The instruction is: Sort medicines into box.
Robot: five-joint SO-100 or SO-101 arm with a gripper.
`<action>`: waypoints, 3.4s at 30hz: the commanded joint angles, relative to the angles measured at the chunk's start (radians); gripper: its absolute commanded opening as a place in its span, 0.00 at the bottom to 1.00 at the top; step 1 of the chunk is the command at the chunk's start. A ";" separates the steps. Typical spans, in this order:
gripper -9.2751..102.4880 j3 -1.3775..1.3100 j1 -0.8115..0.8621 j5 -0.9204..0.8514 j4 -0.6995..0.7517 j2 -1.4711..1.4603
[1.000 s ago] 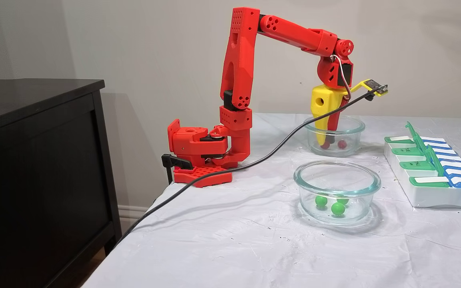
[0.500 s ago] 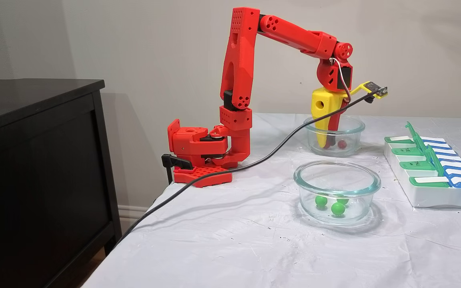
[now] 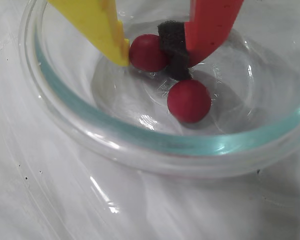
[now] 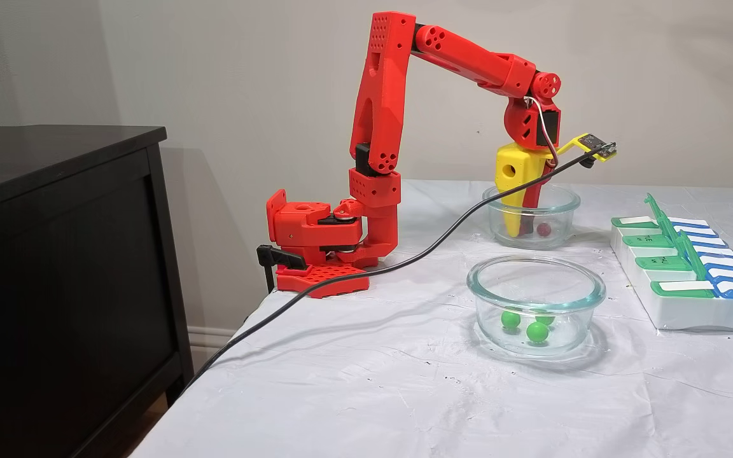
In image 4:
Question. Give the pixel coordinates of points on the black wooden cabinet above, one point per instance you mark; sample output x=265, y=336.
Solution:
x=55, y=286

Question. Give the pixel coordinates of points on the black table clamp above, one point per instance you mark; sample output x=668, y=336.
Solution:
x=277, y=256

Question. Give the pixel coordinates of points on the green ball pill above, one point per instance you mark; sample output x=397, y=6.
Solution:
x=546, y=317
x=537, y=331
x=510, y=319

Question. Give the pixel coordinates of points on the red ball pill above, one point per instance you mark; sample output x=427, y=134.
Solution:
x=543, y=229

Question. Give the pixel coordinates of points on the weekly pill organizer box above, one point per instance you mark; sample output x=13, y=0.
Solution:
x=691, y=315

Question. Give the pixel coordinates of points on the camera board on yellow mount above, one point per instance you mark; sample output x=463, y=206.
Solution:
x=595, y=145

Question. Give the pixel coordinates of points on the clear glass bowl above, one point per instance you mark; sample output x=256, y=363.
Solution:
x=487, y=318
x=564, y=216

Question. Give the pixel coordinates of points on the white tablecloth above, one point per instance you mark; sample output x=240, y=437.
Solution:
x=373, y=394

